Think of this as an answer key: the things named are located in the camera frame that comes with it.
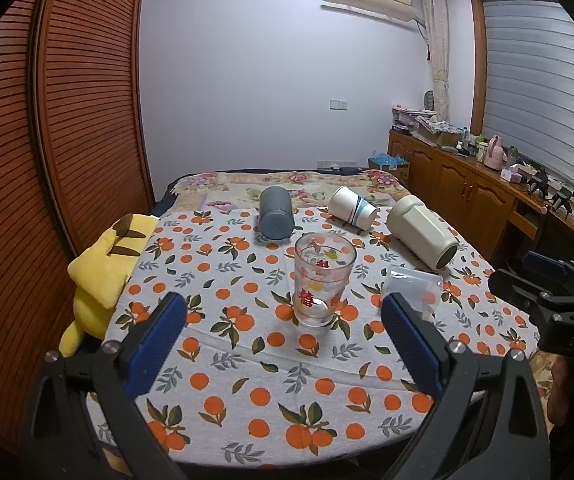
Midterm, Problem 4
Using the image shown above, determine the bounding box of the black tripod stand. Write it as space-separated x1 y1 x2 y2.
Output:
526 167 552 200
549 186 574 218

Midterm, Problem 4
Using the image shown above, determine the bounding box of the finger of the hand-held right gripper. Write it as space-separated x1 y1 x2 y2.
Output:
488 268 548 308
506 252 574 286

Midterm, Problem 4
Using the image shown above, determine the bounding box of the yellow plush toy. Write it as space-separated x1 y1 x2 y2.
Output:
59 213 158 358

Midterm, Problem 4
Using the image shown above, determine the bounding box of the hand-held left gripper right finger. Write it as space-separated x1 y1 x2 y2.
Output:
381 292 555 480

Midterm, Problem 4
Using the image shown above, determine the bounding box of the wooden louvered wardrobe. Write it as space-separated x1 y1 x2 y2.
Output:
0 0 157 457

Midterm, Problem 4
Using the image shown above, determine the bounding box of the blue plastic bag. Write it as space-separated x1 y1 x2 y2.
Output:
368 151 410 172

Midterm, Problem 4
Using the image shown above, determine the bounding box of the orange fruit print cloth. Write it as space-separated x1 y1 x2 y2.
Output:
86 206 542 472

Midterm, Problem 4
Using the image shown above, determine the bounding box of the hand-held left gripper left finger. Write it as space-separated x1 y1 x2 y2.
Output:
20 291 198 480

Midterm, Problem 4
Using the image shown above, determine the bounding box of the floral blanket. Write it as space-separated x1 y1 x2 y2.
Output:
153 168 414 222

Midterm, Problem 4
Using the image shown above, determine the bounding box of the pink kettle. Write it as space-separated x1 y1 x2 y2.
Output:
484 134 506 170

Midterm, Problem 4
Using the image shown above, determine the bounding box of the grey window blind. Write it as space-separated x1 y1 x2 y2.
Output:
481 0 574 203

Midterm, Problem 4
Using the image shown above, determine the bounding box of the wooden sideboard cabinet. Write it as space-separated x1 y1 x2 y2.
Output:
388 129 574 283

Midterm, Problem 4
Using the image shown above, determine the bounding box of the pile of boxes and papers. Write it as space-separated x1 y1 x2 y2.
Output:
391 104 464 147

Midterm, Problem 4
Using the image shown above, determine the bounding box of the printed glass cup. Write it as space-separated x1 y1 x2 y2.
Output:
292 232 358 329

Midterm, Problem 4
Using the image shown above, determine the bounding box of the person's right hand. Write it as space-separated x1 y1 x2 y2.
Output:
547 357 574 427

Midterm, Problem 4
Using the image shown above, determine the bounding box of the white striped paper cup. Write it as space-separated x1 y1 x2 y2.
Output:
328 185 381 229

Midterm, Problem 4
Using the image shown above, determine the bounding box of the cream curtain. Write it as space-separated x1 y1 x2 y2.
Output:
419 0 454 129

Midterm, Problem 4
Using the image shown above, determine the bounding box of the clear plastic cup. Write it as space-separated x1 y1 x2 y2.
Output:
386 264 445 322

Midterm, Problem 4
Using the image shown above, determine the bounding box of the cream lidded cup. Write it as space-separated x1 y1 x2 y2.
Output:
386 194 460 269

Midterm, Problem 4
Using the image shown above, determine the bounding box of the grey plastic cup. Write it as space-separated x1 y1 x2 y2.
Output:
257 185 296 241

